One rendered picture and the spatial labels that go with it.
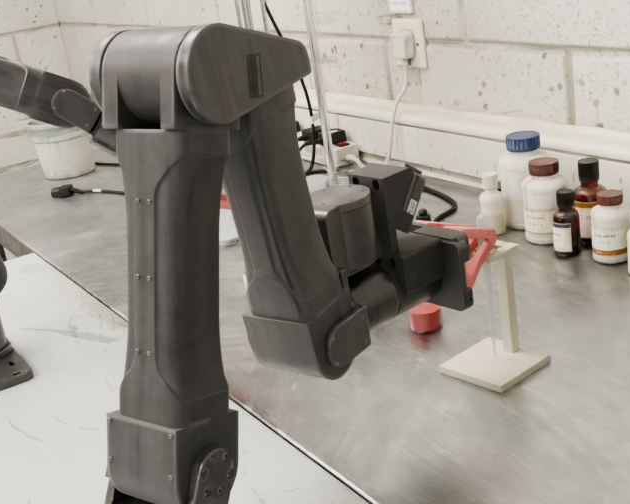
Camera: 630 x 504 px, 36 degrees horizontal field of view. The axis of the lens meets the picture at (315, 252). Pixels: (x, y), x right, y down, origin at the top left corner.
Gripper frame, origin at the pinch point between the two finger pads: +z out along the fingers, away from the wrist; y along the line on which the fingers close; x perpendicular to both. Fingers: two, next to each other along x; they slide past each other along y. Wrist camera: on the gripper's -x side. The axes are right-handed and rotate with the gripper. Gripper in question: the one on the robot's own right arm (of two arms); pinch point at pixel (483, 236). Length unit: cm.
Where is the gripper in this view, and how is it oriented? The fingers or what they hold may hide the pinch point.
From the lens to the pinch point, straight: 94.9
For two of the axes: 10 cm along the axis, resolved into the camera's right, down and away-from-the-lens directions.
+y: -6.5, -1.7, 7.4
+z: 7.4, -3.3, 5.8
